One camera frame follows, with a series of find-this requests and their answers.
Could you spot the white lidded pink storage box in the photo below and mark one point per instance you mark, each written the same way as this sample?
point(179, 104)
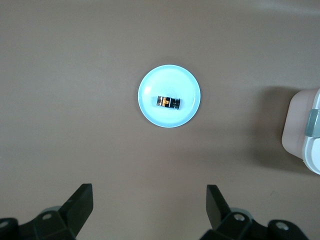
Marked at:
point(295, 125)

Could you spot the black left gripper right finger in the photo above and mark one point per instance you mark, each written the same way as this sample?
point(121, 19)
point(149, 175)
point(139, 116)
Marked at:
point(232, 222)

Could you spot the grey box latch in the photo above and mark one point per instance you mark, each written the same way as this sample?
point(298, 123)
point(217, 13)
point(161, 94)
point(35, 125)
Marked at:
point(313, 123)

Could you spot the light blue round plate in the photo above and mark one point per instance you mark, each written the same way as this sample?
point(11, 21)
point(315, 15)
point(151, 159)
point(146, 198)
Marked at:
point(170, 80)

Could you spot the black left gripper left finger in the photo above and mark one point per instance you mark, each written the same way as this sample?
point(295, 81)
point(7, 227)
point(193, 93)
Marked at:
point(62, 220)

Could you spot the black and orange switch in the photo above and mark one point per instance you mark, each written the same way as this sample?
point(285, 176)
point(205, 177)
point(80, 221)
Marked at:
point(168, 102)

